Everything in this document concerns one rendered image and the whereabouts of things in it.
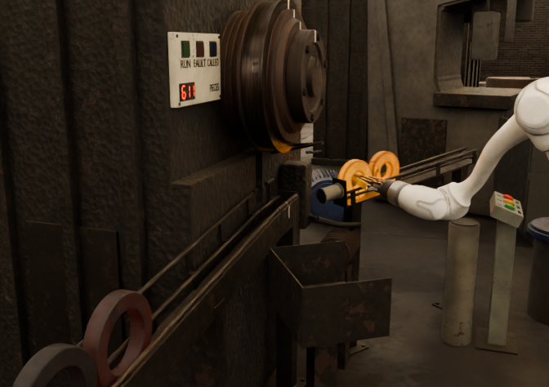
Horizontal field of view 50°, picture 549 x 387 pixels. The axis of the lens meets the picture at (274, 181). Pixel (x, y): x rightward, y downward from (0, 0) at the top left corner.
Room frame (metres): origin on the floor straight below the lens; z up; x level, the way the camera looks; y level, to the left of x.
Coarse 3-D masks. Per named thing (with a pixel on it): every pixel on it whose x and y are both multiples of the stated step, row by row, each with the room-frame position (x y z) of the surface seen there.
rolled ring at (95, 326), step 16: (112, 304) 0.97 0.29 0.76; (128, 304) 1.01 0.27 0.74; (144, 304) 1.06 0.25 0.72; (96, 320) 0.94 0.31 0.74; (112, 320) 0.96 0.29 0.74; (144, 320) 1.05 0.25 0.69; (96, 336) 0.92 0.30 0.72; (144, 336) 1.05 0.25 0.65; (96, 352) 0.91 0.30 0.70; (128, 352) 1.04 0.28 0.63; (96, 368) 0.91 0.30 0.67; (112, 384) 0.95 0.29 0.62
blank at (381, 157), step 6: (378, 156) 2.27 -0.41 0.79; (384, 156) 2.28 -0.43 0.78; (390, 156) 2.30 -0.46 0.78; (372, 162) 2.27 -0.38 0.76; (378, 162) 2.27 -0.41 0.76; (384, 162) 2.28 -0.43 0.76; (390, 162) 2.30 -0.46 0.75; (396, 162) 2.33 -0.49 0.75; (372, 168) 2.25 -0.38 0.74; (378, 168) 2.27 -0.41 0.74; (390, 168) 2.32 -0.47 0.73; (396, 168) 2.33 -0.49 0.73; (372, 174) 2.25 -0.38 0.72; (378, 174) 2.27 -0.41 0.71; (390, 174) 2.31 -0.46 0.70; (396, 174) 2.33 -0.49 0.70
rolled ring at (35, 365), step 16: (48, 352) 0.82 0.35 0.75; (64, 352) 0.84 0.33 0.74; (80, 352) 0.87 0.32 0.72; (32, 368) 0.79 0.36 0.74; (48, 368) 0.80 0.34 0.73; (80, 368) 0.87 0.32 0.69; (16, 384) 0.77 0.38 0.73; (32, 384) 0.77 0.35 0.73; (80, 384) 0.88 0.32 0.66; (96, 384) 0.91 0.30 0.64
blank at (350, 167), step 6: (348, 162) 2.20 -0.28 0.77; (354, 162) 2.19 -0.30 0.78; (360, 162) 2.21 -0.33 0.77; (366, 162) 2.23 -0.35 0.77; (342, 168) 2.19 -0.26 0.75; (348, 168) 2.17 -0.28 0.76; (354, 168) 2.19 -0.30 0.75; (360, 168) 2.21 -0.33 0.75; (366, 168) 2.23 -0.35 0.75; (342, 174) 2.17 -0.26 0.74; (348, 174) 2.17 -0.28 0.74; (360, 174) 2.23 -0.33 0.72; (366, 174) 2.23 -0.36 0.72; (348, 180) 2.17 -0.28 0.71; (348, 186) 2.17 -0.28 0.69; (354, 186) 2.23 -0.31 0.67
